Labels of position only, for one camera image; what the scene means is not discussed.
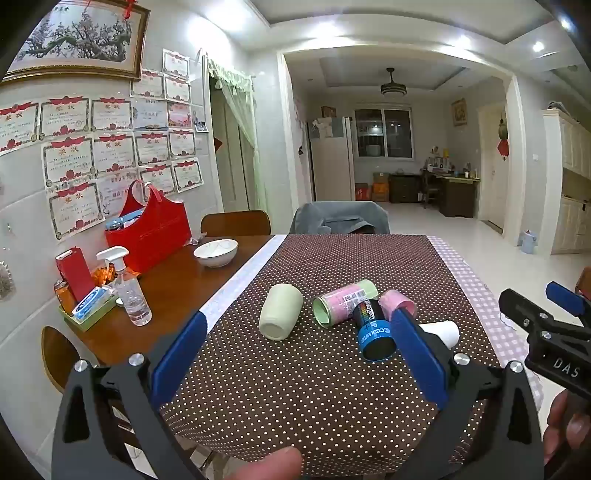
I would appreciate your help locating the red gift box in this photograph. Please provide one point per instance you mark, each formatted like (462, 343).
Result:
(74, 273)

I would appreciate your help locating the orange snack packets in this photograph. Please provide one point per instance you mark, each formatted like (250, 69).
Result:
(104, 275)

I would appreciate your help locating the framed blossom painting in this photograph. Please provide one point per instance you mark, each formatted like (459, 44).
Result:
(76, 39)

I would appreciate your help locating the light green cup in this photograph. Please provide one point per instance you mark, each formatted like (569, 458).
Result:
(280, 318)

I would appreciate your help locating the framed wall picture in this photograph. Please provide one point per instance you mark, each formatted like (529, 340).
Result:
(458, 112)

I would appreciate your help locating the white bowl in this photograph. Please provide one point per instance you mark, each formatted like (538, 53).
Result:
(215, 253)

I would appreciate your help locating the wall of award certificates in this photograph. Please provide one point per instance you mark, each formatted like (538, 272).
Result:
(115, 152)

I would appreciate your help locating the orange jar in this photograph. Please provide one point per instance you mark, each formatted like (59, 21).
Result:
(64, 295)

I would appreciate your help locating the brown polka dot tablecloth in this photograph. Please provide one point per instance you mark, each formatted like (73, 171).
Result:
(300, 392)

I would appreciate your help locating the window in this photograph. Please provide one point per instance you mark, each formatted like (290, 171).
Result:
(383, 134)

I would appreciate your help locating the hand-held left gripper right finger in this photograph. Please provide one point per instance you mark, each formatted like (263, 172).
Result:
(419, 362)

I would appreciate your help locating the light green door curtain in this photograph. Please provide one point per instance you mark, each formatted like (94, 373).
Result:
(233, 106)

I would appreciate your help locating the clear spray bottle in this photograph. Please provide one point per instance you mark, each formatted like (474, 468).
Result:
(129, 293)

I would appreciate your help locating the cream tall cabinet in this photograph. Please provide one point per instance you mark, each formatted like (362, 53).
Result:
(570, 184)

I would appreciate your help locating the pink checked tablecloth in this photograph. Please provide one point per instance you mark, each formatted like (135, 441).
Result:
(466, 277)

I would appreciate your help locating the ceiling fan lamp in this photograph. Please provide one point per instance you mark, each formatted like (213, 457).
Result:
(392, 87)

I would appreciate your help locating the pink and green cup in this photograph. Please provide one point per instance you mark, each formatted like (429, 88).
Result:
(344, 302)

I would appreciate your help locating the white refrigerator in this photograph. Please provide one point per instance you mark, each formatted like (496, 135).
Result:
(330, 159)

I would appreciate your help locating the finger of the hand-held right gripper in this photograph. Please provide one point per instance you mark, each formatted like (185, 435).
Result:
(564, 297)
(521, 308)

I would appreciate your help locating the small wall picture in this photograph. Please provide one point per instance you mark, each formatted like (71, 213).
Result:
(327, 111)

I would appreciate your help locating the red hanging knot decoration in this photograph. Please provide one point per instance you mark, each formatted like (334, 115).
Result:
(503, 138)

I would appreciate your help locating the cardboard boxes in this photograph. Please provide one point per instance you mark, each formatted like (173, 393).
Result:
(375, 187)

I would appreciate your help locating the chair with grey cover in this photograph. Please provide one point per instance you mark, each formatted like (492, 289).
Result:
(339, 218)

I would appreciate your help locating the black cup with colourful print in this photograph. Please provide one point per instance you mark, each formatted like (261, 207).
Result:
(373, 334)

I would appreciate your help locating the person's right hand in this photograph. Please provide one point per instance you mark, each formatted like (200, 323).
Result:
(561, 424)

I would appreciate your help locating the person's left hand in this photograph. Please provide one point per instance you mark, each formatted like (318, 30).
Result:
(270, 466)

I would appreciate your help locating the blue and white packet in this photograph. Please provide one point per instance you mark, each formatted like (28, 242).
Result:
(91, 300)

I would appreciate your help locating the dark wooden desk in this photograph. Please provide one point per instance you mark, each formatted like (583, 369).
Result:
(455, 196)

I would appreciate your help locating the light green tray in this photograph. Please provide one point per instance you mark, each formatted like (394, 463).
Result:
(87, 314)

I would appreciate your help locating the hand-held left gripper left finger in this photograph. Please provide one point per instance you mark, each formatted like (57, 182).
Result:
(179, 353)

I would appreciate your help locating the light blue bucket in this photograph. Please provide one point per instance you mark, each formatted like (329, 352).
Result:
(527, 241)

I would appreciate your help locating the dark low cabinet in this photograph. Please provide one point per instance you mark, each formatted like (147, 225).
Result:
(404, 188)

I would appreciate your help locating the white cup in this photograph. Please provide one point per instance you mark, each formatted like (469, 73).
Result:
(442, 331)

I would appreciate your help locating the cream door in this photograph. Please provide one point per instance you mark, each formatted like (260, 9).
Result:
(493, 166)

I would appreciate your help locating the dark wooden chair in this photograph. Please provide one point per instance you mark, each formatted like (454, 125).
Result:
(429, 187)

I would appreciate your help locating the red tote bag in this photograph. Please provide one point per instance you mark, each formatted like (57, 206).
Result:
(150, 233)

